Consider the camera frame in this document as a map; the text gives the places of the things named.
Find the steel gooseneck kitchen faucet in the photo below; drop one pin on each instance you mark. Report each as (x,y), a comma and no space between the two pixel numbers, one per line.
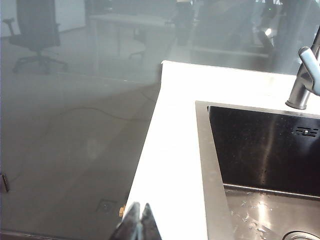
(298,92)

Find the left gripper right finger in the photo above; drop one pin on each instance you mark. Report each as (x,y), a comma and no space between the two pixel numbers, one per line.
(150,225)

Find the black steel sink basin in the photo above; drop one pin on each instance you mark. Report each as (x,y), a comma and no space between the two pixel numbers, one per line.
(262,150)

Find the steel sink drain strainer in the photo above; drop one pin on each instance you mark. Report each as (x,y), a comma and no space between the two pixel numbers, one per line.
(302,236)

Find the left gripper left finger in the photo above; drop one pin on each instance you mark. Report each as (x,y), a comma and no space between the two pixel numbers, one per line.
(130,225)

